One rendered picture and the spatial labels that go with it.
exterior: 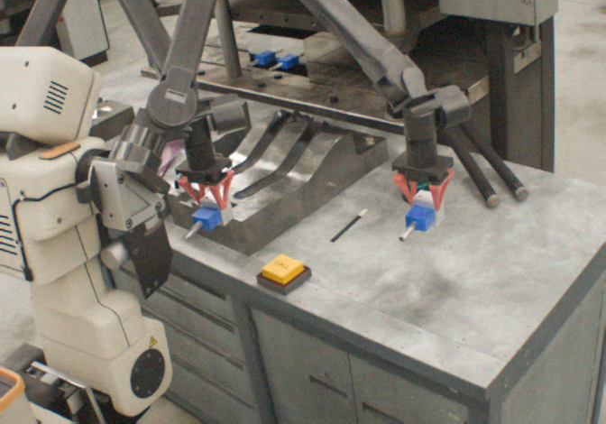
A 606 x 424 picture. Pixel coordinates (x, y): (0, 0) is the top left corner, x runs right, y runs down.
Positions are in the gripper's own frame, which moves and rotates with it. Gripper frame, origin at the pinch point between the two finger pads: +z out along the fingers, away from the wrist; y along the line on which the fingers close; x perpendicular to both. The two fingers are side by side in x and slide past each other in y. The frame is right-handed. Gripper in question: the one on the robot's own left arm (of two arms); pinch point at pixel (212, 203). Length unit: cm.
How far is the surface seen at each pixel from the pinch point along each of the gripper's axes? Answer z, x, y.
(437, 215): 3.6, -12.3, -43.2
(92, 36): 69, -292, 341
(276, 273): 11.7, 3.7, -14.9
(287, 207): 10.0, -17.0, -6.0
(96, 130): 10, -42, 76
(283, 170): 7.2, -27.5, 0.5
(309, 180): 7.6, -24.9, -7.9
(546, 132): 58, -160, -32
